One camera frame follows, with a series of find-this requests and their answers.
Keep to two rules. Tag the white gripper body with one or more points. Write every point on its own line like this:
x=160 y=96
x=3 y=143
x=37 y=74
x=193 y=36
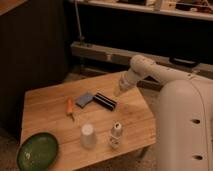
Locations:
x=127 y=81

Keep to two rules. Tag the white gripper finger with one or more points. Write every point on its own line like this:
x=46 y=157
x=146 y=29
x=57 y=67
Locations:
x=116 y=91
x=120 y=92

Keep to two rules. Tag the black whiteboard eraser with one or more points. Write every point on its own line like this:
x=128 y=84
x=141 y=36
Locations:
x=104 y=101

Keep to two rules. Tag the blue sponge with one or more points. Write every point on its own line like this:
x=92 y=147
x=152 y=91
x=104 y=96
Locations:
x=84 y=99

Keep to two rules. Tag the orange carrot toy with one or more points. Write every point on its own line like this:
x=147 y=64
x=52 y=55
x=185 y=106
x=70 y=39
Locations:
x=70 y=109

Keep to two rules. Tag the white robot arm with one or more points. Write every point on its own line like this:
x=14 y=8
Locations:
x=184 y=114

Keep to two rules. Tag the small clear bottle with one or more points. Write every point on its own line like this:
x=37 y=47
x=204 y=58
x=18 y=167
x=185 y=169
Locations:
x=115 y=135

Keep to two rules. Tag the long grey metal case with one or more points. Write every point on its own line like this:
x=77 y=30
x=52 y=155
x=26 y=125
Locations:
x=122 y=57

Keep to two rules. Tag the white paper cup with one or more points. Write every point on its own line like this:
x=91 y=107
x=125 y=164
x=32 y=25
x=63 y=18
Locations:
x=88 y=136

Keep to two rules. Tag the metal pole stand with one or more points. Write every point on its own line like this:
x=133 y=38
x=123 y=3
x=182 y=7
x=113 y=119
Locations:
x=81 y=37

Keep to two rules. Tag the green plate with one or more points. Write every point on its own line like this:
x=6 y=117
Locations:
x=38 y=152

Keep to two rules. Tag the wooden shelf with clutter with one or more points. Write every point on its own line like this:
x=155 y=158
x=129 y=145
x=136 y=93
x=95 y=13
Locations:
x=195 y=9

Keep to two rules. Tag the dark cabinet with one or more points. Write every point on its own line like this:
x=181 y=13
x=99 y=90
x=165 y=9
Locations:
x=32 y=55

